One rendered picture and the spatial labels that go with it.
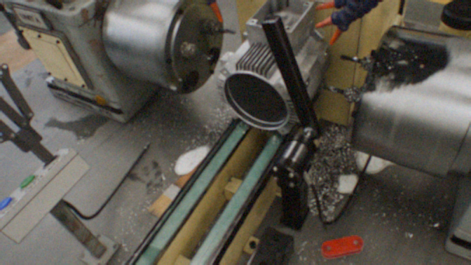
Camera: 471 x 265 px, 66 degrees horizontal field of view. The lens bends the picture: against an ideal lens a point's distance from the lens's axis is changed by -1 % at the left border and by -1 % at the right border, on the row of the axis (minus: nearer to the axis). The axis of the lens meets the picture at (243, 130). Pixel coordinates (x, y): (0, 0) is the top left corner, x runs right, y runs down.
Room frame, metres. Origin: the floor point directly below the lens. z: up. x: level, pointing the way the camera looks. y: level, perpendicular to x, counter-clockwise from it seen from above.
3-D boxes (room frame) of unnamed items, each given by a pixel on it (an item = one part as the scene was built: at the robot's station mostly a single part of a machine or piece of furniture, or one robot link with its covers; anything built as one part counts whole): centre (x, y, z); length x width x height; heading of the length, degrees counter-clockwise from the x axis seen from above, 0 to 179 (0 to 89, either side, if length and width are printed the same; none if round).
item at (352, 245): (0.31, -0.16, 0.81); 0.09 x 0.03 x 0.02; 92
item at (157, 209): (0.53, 0.17, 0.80); 0.21 x 0.05 x 0.01; 135
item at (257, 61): (0.64, -0.09, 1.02); 0.20 x 0.19 x 0.19; 143
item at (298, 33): (0.67, -0.12, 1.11); 0.12 x 0.11 x 0.07; 143
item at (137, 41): (0.85, 0.19, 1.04); 0.37 x 0.25 x 0.25; 53
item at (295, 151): (0.52, -0.22, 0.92); 0.45 x 0.13 x 0.24; 143
